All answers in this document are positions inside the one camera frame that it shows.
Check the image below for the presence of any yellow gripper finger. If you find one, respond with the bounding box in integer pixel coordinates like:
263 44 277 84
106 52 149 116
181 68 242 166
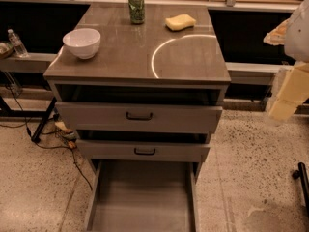
263 19 289 46
267 63 309 122

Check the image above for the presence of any yellow sponge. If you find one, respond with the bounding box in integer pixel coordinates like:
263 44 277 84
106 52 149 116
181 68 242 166
165 14 196 31

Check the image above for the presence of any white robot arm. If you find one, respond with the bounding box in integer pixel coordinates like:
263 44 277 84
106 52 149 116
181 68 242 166
264 0 309 122

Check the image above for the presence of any grey drawer cabinet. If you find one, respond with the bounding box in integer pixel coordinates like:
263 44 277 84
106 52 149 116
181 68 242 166
42 3 232 179

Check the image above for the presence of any bottom open grey drawer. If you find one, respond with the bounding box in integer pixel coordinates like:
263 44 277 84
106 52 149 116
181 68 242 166
84 160 199 232

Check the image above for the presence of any middle grey drawer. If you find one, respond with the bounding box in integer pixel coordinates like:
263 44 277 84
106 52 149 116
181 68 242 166
77 140 210 162

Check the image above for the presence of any top grey drawer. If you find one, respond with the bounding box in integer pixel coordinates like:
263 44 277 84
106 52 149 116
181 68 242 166
56 101 222 133

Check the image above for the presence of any black chair base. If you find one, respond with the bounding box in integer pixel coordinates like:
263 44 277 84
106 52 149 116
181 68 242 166
292 162 309 216

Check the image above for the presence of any green soda can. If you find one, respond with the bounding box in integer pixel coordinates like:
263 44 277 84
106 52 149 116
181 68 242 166
128 0 145 24

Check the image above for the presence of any white bowl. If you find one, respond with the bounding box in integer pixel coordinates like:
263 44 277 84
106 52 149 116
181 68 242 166
63 28 100 59

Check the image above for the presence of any clear plastic water bottle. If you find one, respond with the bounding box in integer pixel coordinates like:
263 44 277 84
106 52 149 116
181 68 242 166
8 29 28 58

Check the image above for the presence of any black metal stand leg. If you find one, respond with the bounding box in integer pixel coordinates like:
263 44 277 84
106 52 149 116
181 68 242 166
31 98 57 143

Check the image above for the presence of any small dish on ledge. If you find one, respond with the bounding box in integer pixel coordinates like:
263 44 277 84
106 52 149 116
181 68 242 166
0 42 14 59

